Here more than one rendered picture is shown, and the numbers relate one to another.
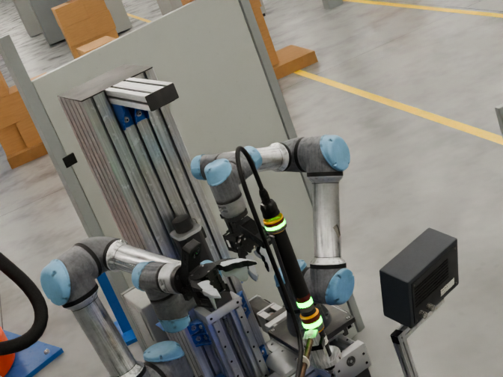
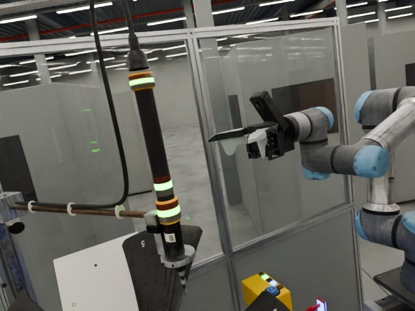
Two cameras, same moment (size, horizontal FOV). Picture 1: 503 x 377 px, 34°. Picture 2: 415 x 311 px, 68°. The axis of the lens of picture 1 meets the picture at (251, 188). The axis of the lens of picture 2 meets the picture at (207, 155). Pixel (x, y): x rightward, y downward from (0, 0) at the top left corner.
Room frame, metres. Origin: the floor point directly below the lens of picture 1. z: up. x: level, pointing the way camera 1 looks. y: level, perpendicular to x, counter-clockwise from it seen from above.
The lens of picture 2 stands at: (1.77, -0.57, 1.76)
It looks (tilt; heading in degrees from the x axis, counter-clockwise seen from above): 11 degrees down; 100
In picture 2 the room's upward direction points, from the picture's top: 10 degrees counter-clockwise
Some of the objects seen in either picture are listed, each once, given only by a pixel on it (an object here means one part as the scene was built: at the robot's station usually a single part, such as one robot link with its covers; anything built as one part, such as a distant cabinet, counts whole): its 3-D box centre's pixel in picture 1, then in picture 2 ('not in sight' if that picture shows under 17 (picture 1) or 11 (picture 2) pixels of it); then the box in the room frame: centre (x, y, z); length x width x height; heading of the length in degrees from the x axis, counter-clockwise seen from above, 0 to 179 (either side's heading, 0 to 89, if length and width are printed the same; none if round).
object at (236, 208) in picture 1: (231, 206); not in sight; (2.15, 0.07, 1.65); 0.08 x 0.08 x 0.05
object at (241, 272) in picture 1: (241, 271); (260, 145); (1.76, 0.09, 1.64); 0.09 x 0.03 x 0.06; 77
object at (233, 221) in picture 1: (239, 230); not in sight; (2.15, 0.07, 1.57); 0.09 x 0.08 x 0.12; 34
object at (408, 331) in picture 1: (418, 318); not in sight; (2.23, -0.34, 1.04); 0.24 x 0.03 x 0.03; 124
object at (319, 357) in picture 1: (319, 344); (170, 235); (1.56, -0.02, 1.50); 0.09 x 0.07 x 0.10; 159
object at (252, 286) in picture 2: not in sight; (266, 298); (1.71, 0.43, 1.02); 0.16 x 0.10 x 0.11; 124
